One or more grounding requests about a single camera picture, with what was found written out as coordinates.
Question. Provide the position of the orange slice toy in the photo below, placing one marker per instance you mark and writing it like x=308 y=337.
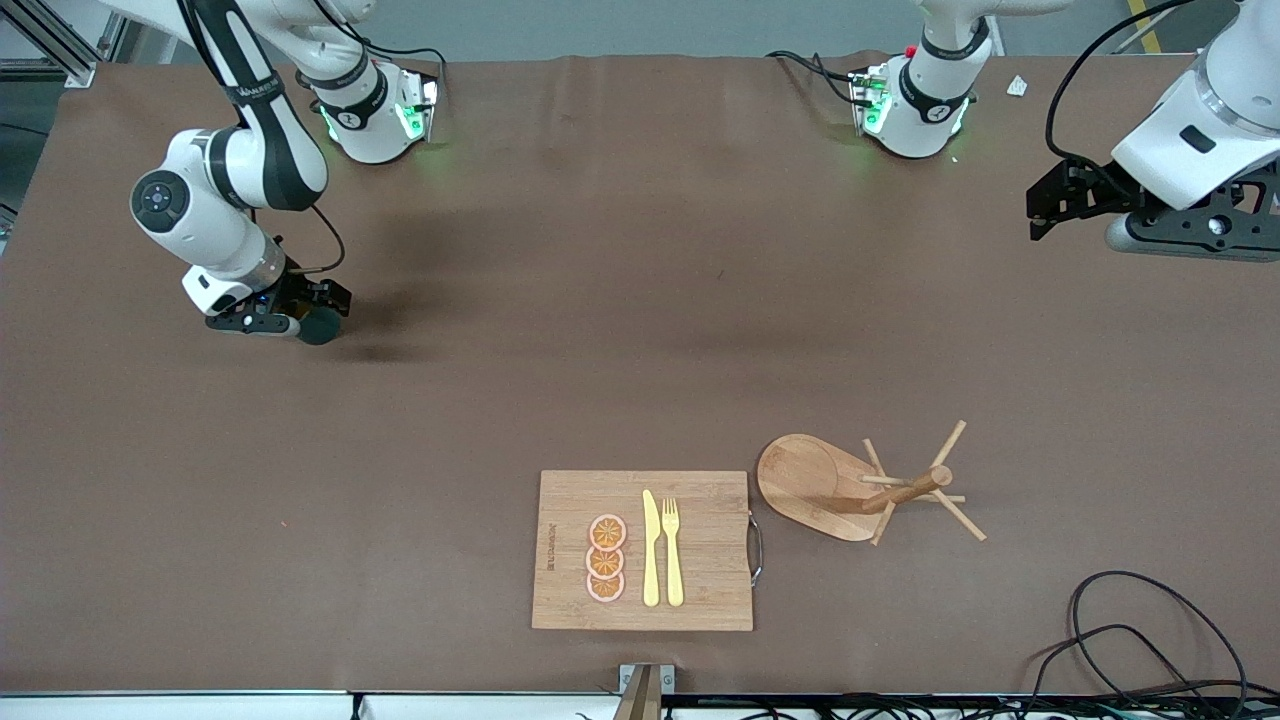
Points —
x=605 y=588
x=604 y=563
x=607 y=532

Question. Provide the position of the metal bracket with wooden post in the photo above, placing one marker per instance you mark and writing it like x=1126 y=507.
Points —
x=645 y=690

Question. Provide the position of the yellow plastic knife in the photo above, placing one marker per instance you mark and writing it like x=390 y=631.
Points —
x=651 y=560

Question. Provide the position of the bamboo cutting board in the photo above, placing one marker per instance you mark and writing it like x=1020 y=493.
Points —
x=700 y=560

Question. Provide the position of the small white paper scrap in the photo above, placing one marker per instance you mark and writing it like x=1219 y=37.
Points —
x=1017 y=86

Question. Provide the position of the yellow plastic fork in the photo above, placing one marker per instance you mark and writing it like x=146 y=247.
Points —
x=674 y=570

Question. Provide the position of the brown table cover mat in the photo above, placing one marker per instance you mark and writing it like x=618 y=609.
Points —
x=600 y=350

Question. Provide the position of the aluminium frame profile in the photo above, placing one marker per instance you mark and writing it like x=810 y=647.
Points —
x=75 y=65

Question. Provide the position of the dark green cup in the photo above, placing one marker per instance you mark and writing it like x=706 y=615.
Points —
x=322 y=330

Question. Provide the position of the wooden cup rack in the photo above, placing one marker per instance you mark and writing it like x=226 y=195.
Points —
x=810 y=485

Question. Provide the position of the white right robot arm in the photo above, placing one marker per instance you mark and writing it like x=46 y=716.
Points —
x=190 y=205

